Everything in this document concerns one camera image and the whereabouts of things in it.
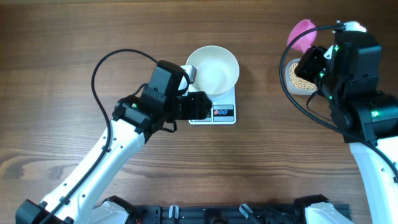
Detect pink measuring scoop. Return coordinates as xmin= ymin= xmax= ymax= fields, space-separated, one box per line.
xmin=286 ymin=19 xmax=318 ymax=54

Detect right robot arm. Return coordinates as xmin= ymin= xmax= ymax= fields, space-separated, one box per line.
xmin=295 ymin=31 xmax=397 ymax=223

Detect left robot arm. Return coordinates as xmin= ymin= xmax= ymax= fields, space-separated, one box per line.
xmin=15 ymin=60 xmax=211 ymax=223

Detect white digital kitchen scale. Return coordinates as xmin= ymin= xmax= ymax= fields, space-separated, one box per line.
xmin=188 ymin=87 xmax=236 ymax=125

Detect white bowl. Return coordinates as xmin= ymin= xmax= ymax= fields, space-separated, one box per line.
xmin=186 ymin=45 xmax=240 ymax=96

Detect soybeans in container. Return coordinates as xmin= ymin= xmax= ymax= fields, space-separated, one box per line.
xmin=289 ymin=63 xmax=317 ymax=90

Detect clear plastic container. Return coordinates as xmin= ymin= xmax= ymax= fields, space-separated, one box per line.
xmin=285 ymin=58 xmax=317 ymax=95

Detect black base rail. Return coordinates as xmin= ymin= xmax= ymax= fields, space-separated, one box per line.
xmin=136 ymin=204 xmax=305 ymax=224

